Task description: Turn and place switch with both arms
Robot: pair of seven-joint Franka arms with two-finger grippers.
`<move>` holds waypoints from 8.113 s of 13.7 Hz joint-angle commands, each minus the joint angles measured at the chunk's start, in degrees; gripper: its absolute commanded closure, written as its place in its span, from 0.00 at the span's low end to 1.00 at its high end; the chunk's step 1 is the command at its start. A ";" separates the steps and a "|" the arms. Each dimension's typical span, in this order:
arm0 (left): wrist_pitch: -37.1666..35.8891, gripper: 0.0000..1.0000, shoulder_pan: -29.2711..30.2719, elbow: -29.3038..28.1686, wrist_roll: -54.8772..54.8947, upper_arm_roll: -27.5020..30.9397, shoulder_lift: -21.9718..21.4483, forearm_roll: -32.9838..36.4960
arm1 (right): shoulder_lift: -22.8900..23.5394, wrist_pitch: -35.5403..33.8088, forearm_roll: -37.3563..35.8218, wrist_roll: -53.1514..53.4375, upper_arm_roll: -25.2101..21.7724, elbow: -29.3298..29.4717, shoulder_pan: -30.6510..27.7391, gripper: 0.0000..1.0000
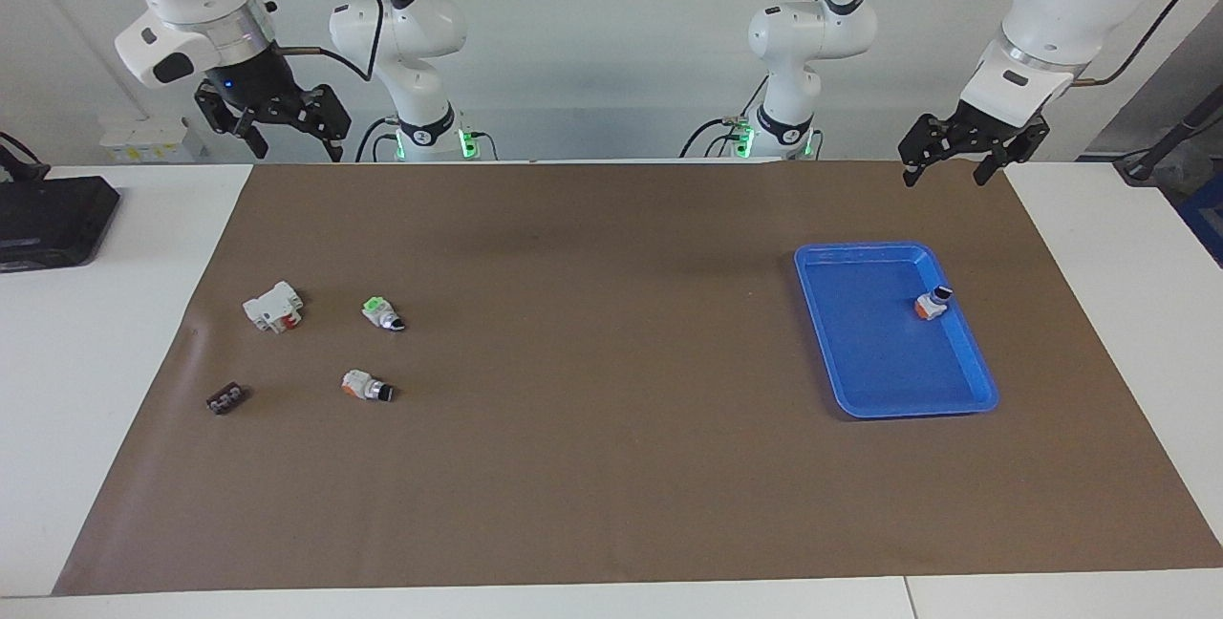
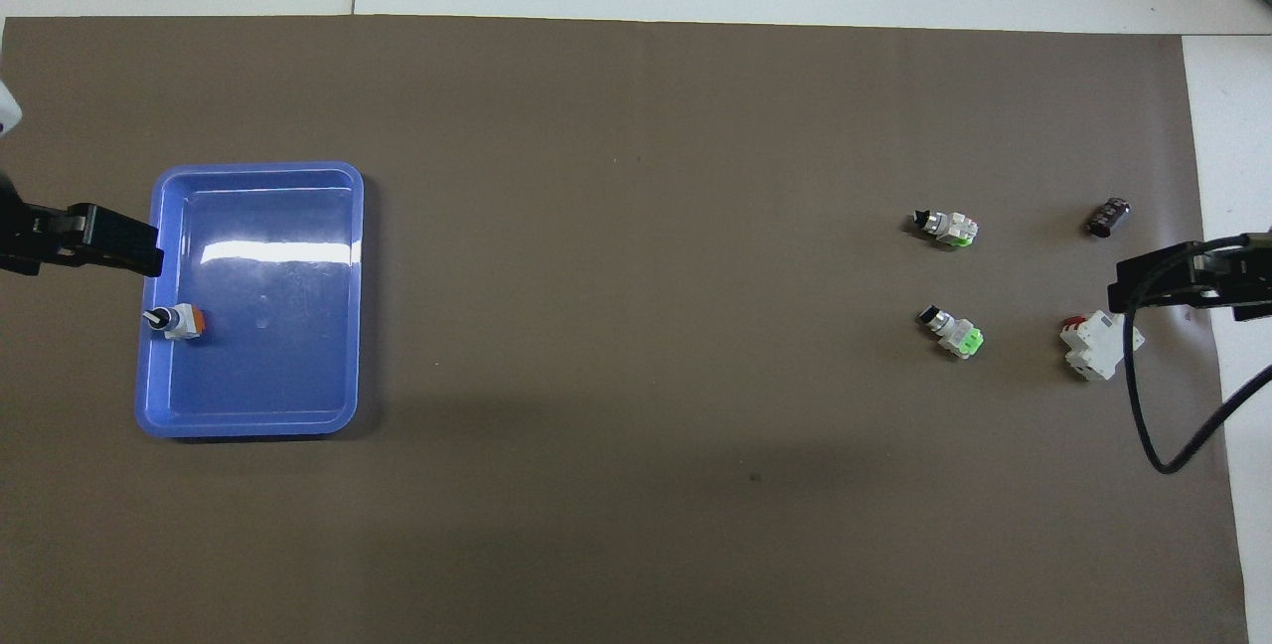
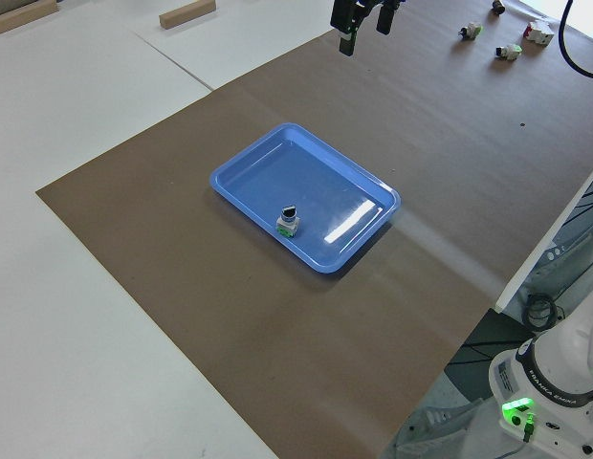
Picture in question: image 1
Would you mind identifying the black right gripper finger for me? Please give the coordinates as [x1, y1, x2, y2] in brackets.
[303, 84, 351, 164]
[195, 82, 269, 162]

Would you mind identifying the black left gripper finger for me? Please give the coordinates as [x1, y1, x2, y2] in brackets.
[899, 114, 957, 187]
[974, 121, 1051, 187]

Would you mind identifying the green-capped push button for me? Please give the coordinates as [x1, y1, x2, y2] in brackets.
[361, 295, 406, 332]

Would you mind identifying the black tripod stand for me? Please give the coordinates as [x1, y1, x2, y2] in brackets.
[1113, 84, 1223, 185]

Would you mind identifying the white circuit breaker red lever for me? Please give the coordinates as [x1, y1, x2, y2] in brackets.
[242, 281, 305, 334]

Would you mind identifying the black flat box device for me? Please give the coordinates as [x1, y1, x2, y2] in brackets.
[0, 176, 121, 272]

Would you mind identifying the blue plastic tray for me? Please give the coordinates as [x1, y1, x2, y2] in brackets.
[794, 242, 1000, 419]

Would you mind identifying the brown paper table mat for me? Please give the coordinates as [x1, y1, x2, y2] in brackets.
[53, 159, 1223, 596]

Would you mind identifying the black right base cable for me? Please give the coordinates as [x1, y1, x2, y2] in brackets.
[355, 116, 397, 163]

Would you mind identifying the black base cable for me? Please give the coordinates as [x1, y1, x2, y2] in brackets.
[679, 75, 770, 160]
[355, 116, 397, 163]

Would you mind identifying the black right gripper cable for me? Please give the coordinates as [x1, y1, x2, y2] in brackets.
[270, 0, 385, 83]

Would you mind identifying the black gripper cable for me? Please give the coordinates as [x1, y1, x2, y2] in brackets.
[270, 0, 385, 83]
[1070, 0, 1203, 87]

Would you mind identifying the white wall socket box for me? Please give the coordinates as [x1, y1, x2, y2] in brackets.
[99, 117, 207, 164]

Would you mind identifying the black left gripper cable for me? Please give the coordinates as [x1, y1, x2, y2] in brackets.
[1070, 0, 1203, 87]

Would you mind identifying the blue frame object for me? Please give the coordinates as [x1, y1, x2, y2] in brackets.
[1177, 170, 1223, 268]

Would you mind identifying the black clamp with cable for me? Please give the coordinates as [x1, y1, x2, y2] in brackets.
[0, 132, 49, 183]

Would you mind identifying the black left base cable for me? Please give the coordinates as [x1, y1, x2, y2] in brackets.
[679, 75, 770, 160]

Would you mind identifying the white black-knob selector switch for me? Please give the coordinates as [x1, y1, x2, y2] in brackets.
[341, 369, 396, 403]

